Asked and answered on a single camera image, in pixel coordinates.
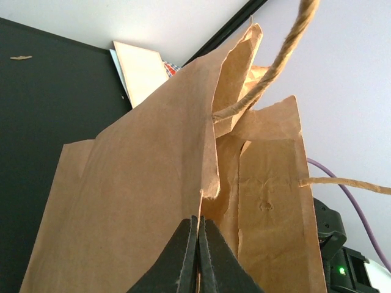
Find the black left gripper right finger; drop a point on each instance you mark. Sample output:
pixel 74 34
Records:
pixel 220 270

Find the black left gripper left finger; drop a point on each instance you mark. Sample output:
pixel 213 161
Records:
pixel 175 270

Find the brown kraft paper bag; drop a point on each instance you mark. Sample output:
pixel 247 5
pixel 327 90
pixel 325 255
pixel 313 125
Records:
pixel 195 146

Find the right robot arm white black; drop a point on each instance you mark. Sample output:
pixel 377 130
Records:
pixel 345 269

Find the blue checkered paper bag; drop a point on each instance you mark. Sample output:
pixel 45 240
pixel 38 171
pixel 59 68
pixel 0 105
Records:
pixel 171 69

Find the white paper bag brown trim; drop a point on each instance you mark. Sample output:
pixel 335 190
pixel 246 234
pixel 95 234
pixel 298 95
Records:
pixel 143 71

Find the black frame post right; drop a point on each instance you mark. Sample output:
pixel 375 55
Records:
pixel 234 23

